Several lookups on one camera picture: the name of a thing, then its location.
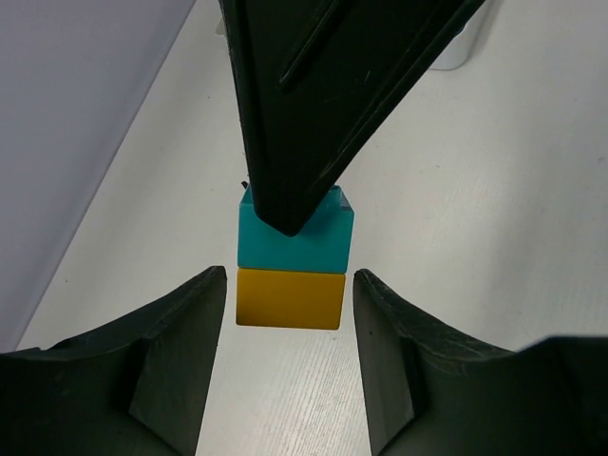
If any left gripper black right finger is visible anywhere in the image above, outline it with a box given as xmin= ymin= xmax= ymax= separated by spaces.
xmin=353 ymin=269 xmax=607 ymax=455

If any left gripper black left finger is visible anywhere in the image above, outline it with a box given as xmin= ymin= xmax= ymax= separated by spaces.
xmin=1 ymin=266 xmax=227 ymax=455

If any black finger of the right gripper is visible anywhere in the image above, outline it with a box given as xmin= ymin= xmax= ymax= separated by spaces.
xmin=220 ymin=0 xmax=481 ymax=237

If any blue yellow lego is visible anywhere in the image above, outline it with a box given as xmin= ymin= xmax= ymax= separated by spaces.
xmin=236 ymin=185 xmax=354 ymax=331

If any white divided sorting tray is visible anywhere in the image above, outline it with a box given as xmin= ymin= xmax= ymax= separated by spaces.
xmin=429 ymin=1 xmax=492 ymax=71

